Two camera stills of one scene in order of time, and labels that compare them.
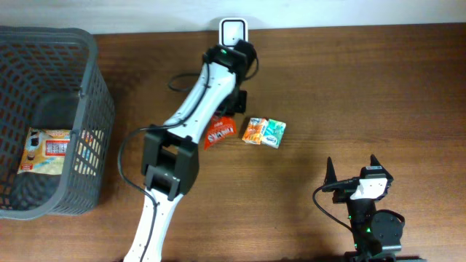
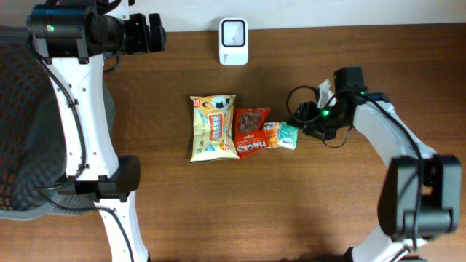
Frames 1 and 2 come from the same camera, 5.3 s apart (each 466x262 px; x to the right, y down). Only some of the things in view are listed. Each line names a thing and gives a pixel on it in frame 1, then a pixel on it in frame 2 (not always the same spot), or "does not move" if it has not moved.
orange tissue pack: (255, 130) → (272, 132)
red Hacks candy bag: (220, 128) → (249, 126)
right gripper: (341, 195) → (306, 111)
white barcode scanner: (231, 30) does not move
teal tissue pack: (273, 133) → (288, 137)
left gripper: (240, 102) → (143, 42)
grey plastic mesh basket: (50, 79) does not move
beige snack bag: (44, 151) → (212, 131)
